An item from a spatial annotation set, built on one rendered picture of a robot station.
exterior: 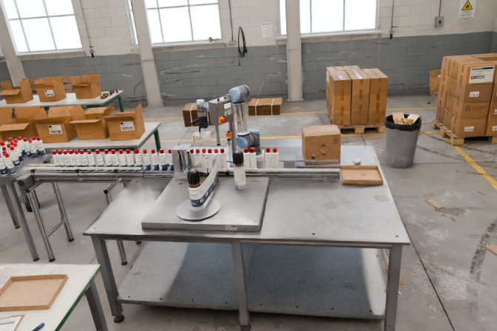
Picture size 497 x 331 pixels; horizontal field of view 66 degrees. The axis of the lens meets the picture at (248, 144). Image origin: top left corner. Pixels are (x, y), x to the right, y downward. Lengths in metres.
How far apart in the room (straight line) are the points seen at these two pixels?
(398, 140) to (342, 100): 1.46
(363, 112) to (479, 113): 1.59
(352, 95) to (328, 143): 3.08
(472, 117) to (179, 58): 5.76
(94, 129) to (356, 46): 5.61
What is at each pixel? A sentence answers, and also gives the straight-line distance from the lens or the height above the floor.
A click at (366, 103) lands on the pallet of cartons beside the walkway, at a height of 0.49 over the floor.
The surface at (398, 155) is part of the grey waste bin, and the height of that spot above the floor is 0.18.
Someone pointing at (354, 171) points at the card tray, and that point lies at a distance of 3.24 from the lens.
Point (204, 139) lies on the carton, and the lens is 3.65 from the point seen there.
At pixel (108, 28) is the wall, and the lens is 9.16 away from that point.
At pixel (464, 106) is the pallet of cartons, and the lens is 6.01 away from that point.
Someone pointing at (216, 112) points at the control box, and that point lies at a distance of 3.02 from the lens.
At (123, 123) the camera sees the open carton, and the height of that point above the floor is 0.99.
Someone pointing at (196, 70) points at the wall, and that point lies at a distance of 8.64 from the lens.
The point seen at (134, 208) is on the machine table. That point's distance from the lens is 2.98.
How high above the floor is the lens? 2.25
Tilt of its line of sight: 22 degrees down
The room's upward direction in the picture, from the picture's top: 5 degrees counter-clockwise
